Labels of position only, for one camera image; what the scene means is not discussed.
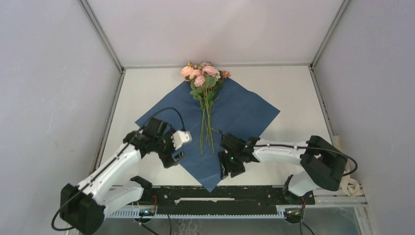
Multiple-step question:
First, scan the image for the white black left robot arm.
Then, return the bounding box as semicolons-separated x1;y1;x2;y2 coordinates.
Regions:
54;117;192;235

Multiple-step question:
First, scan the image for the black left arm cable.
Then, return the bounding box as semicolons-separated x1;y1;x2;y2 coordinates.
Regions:
51;107;187;232

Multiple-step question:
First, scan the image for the blue wrapping paper sheet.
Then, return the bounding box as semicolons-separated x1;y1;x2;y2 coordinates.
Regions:
135;79;279;192

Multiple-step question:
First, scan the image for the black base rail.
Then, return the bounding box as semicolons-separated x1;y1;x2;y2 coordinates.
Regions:
134;186;315;215

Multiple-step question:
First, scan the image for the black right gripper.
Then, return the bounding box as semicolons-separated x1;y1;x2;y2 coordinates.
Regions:
217;149;246;178

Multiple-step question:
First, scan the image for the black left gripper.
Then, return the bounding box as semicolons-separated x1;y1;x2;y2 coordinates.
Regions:
153;128;184;167

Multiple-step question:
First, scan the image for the cream ribbon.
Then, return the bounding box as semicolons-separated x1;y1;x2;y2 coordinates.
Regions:
332;135;363;197

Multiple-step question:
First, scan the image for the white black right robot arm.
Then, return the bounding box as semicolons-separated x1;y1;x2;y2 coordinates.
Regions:
218;131;349;205

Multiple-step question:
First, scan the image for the white cable duct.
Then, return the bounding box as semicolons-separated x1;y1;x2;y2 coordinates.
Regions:
105;207;286;219

